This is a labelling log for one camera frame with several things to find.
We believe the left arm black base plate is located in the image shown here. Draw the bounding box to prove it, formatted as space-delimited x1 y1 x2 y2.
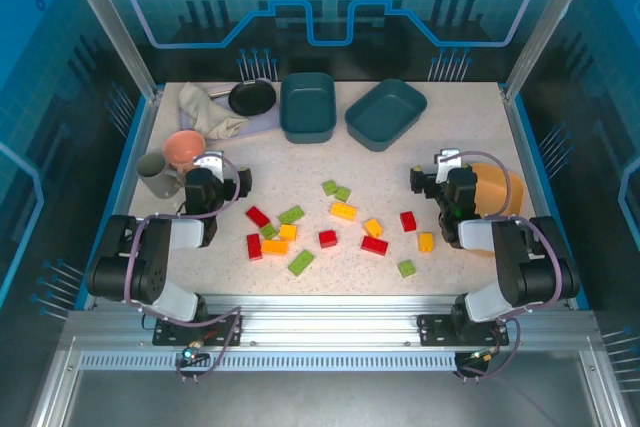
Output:
152 313 245 347

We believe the cable connector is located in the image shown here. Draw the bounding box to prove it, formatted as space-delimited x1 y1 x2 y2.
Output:
457 346 501 373
175 341 211 368

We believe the aluminium mounting rail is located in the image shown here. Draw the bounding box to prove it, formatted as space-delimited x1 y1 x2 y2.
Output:
64 294 601 348

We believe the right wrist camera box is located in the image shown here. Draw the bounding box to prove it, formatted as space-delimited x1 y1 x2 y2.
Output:
433 148 464 184

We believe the right cable connector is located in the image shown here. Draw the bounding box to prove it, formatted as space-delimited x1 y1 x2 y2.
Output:
457 346 501 373

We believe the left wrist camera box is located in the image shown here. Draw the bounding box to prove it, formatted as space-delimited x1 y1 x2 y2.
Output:
193 150 225 181

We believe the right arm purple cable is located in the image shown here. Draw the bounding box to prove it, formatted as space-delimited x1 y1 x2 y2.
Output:
449 149 564 384

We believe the left cable connector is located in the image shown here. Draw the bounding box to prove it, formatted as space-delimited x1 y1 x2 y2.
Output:
175 341 211 368

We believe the orange plastic container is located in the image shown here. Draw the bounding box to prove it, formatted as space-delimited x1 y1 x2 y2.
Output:
467 161 525 258

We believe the aluminium side rail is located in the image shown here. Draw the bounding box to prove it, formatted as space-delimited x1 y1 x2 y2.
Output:
499 84 591 311
82 89 164 311

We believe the teal plastic container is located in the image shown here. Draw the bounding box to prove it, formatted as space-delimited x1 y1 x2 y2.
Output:
279 71 336 145
343 78 429 153

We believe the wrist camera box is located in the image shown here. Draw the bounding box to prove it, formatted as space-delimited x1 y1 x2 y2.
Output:
433 148 464 184
193 150 225 181

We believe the long green lego brick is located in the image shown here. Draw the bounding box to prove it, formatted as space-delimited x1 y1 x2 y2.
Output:
287 249 316 278
277 204 306 226

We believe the slotted cable duct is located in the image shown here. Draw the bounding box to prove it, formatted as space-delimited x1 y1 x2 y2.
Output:
78 351 459 373

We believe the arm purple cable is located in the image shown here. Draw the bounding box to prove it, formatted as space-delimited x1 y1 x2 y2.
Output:
123 152 245 384
449 149 564 384

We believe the aluminium frame post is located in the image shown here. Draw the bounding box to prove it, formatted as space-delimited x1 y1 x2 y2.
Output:
503 0 604 98
56 0 162 101

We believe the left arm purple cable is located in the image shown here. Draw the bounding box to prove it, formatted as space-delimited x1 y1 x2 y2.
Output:
123 152 245 384

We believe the pink bowl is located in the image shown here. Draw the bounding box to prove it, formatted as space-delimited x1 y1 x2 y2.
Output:
162 129 207 174

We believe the grey mug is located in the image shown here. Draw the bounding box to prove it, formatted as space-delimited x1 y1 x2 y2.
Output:
136 152 186 199

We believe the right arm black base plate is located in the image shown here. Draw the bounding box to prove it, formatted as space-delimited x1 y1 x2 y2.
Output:
417 314 511 347

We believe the black frying pan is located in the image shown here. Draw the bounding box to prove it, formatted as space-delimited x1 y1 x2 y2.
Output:
207 77 278 117

